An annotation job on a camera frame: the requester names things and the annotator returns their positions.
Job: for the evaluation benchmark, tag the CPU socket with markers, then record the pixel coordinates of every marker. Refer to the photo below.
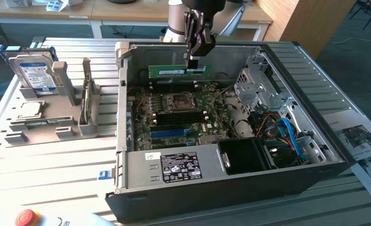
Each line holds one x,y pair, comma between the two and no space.
178,102

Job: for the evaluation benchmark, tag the open black PC case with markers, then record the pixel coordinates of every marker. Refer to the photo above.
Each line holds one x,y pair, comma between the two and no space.
217,197

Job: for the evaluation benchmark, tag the hard disk with blue label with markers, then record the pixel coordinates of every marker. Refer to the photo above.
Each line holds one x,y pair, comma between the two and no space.
37,73

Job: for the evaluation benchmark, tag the grey teach pendant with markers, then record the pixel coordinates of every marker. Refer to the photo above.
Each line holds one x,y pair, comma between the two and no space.
85,220

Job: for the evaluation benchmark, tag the grey parts rack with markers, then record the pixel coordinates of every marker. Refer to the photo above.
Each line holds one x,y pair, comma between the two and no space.
66,94

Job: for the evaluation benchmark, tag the black RAM slot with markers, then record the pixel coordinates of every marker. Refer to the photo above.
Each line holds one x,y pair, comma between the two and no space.
181,120
177,83
177,91
181,117
181,123
181,114
177,86

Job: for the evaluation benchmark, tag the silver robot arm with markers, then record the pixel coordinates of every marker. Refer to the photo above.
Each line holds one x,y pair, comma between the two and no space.
177,21

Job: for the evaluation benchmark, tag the wooden desk with white frame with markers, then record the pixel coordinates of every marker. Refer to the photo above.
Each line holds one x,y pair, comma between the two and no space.
110,11

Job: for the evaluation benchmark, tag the green motherboard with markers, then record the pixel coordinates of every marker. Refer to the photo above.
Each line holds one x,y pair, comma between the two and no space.
210,103

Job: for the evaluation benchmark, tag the graphics card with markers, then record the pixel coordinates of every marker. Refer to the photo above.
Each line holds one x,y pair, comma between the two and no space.
86,94

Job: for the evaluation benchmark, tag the blue disk caddy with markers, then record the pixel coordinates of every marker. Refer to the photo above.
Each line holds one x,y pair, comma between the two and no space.
13,50

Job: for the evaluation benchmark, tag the silver CPU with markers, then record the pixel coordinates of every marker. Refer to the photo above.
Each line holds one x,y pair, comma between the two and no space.
31,110

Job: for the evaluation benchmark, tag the grey power supply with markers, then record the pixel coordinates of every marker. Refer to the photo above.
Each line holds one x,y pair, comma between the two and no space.
142,169

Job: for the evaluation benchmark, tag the red emergency stop button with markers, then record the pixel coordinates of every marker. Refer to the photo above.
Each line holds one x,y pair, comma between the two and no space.
27,217

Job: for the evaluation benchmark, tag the printed paper sheet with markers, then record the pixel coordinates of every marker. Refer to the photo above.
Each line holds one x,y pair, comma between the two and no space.
358,141

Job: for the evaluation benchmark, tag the grey leaning panel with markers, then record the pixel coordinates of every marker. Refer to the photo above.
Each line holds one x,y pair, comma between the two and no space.
234,20

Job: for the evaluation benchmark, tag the wooden cabinet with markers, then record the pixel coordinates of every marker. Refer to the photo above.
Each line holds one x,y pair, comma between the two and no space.
309,21

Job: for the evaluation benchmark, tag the white printed card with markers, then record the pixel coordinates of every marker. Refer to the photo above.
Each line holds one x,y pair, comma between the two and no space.
55,5

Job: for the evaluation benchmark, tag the black expansion slot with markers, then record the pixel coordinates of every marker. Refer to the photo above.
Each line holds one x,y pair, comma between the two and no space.
169,128

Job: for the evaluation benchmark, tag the blue expansion slot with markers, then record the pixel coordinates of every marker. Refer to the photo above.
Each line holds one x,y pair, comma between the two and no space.
170,134

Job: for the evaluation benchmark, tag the small blue clip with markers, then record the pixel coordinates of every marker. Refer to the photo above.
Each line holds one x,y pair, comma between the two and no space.
106,175

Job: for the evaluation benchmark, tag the metal disk bay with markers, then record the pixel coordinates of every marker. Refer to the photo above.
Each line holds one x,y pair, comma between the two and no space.
251,91

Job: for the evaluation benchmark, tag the black fan shroud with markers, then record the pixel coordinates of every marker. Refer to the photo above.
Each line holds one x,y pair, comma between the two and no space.
242,155

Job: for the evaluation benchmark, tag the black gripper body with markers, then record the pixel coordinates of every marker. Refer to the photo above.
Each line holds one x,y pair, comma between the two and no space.
205,4

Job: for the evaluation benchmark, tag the green RAM stick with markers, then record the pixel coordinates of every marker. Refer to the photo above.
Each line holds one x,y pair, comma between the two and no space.
42,122
170,70

